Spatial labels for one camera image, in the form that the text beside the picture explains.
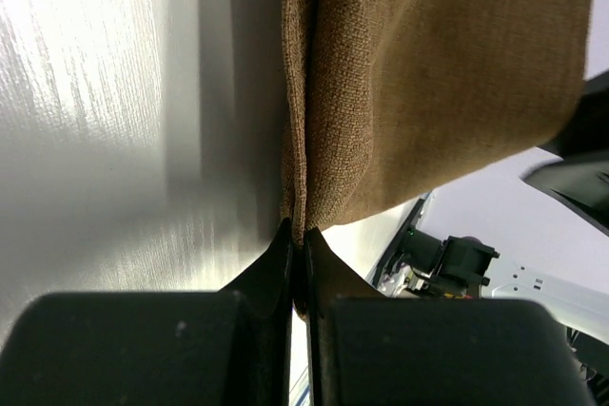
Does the brown cloth napkin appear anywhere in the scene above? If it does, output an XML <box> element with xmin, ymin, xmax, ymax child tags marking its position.
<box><xmin>281</xmin><ymin>0</ymin><xmax>592</xmax><ymax>241</ymax></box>

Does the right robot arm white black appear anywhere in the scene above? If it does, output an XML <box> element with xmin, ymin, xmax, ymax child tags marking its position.
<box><xmin>366</xmin><ymin>73</ymin><xmax>608</xmax><ymax>404</ymax></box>

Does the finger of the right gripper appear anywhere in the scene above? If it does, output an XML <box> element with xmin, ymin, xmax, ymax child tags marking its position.
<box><xmin>522</xmin><ymin>158</ymin><xmax>608</xmax><ymax>235</ymax></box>
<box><xmin>540</xmin><ymin>71</ymin><xmax>609</xmax><ymax>158</ymax></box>

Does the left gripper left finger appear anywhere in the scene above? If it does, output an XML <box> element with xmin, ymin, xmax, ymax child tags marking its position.
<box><xmin>1</xmin><ymin>221</ymin><xmax>293</xmax><ymax>405</ymax></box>

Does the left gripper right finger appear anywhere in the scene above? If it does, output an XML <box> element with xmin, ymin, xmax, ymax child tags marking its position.
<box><xmin>304</xmin><ymin>229</ymin><xmax>593</xmax><ymax>406</ymax></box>

